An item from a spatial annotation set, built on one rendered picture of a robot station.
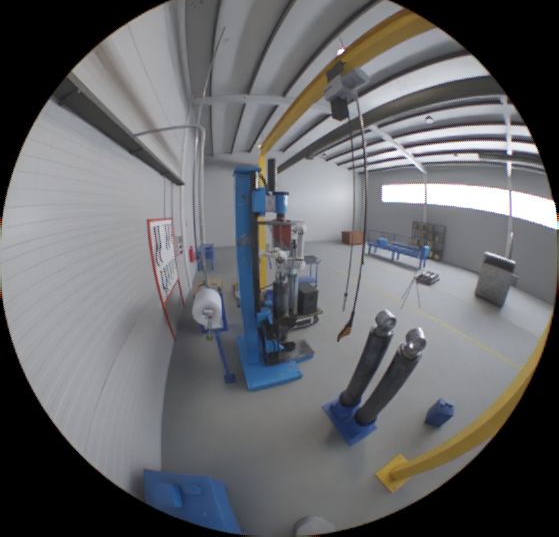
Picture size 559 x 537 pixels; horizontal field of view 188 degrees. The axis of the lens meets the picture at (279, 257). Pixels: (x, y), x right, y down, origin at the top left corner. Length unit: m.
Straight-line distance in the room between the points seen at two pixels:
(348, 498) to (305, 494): 0.45
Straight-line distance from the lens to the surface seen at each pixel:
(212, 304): 1.49
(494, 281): 8.36
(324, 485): 2.38
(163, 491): 1.79
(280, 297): 2.20
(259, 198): 1.71
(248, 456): 2.38
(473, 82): 5.28
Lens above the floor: 2.34
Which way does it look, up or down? 15 degrees down
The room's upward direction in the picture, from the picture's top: straight up
